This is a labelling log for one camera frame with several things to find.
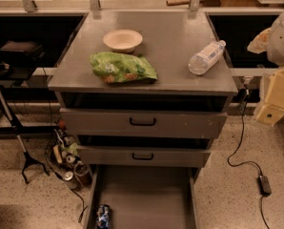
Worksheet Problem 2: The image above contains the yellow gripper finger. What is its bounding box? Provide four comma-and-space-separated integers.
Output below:
254, 68, 284, 126
247, 28, 271, 54

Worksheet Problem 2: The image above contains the blue pepsi can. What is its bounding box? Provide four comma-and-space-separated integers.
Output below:
96, 204, 111, 229

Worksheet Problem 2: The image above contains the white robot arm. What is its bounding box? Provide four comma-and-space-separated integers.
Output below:
247, 11, 284, 126

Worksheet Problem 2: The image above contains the grey drawer cabinet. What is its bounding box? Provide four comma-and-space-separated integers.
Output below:
50, 10, 236, 229

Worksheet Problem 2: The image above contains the grey top drawer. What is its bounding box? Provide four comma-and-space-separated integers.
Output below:
60, 108, 227, 138

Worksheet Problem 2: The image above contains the grey drawer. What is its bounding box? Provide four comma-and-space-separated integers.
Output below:
60, 108, 227, 138
77, 146, 211, 168
83, 165, 199, 229

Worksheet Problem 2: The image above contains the grey bottom drawer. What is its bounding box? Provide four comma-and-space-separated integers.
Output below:
83, 165, 199, 229

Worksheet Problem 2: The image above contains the grey middle drawer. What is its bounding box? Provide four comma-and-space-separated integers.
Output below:
77, 146, 211, 168

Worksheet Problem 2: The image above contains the silver can on floor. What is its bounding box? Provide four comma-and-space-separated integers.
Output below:
63, 171, 78, 190

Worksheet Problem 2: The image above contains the clear plastic water bottle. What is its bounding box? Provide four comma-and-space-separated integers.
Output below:
188, 40, 226, 75

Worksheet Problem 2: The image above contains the black power adapter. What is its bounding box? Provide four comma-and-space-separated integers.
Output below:
258, 176, 272, 196

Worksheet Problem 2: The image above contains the wooden stick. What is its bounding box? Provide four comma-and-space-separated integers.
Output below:
166, 0, 191, 7

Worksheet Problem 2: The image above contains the white bowl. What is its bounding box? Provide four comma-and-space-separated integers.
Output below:
103, 30, 143, 53

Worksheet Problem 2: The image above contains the green chip bag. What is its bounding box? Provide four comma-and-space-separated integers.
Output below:
90, 52, 157, 84

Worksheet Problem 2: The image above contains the brown cup on floor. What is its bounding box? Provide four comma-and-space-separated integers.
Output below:
74, 162, 91, 185

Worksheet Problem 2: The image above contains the pile of snacks on floor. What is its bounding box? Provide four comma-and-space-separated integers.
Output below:
52, 118, 79, 168

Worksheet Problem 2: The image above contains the black box on shelf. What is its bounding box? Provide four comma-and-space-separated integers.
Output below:
0, 41, 43, 59

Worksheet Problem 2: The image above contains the black grabber tool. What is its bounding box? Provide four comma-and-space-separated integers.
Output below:
0, 90, 49, 184

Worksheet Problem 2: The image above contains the black power cable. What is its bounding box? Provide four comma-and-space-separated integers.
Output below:
227, 89, 272, 229

